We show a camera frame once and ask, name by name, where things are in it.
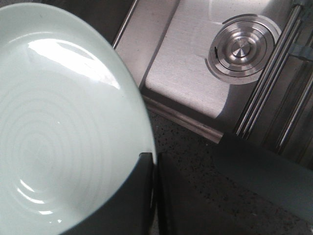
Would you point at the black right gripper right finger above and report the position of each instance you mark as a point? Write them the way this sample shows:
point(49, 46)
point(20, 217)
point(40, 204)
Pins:
point(195, 199)

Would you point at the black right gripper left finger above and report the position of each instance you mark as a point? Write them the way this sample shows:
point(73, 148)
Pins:
point(130, 210)

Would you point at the pale green round plate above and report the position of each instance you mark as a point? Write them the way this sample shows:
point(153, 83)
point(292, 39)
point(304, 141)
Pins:
point(72, 120)

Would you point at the steel roll-up drying rack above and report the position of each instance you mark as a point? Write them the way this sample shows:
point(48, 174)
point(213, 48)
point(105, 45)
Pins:
point(270, 150)

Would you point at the stainless steel sink basin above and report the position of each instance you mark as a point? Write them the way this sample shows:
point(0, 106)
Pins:
point(165, 43)

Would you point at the round steel sink drain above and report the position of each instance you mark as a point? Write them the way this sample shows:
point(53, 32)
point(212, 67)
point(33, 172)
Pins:
point(241, 49)

